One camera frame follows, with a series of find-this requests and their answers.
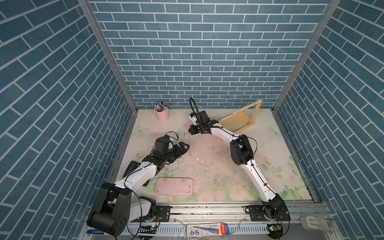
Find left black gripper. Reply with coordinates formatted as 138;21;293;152
161;141;190;163

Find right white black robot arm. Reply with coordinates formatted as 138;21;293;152
189;97;290;221

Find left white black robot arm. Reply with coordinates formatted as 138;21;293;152
87;135;190;237

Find wooden jewelry display stand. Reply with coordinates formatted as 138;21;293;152
219;100;263;133

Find pink plastic tray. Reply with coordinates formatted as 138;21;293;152
155;178;194;197

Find pink pen holder cup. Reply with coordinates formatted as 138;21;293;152
154;106;169;122

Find pens in cup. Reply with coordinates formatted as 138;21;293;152
155;102;169;112

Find black calculator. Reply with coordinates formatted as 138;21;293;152
123;162;154;190

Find toothpaste box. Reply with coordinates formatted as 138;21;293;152
186;223;231;237

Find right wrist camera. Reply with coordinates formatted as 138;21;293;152
189;113;199;126

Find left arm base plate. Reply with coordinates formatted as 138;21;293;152
129;206;172;223

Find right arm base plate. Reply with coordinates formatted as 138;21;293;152
244;205;291;222

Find white plastic bracket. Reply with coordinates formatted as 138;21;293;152
300;216;330;231

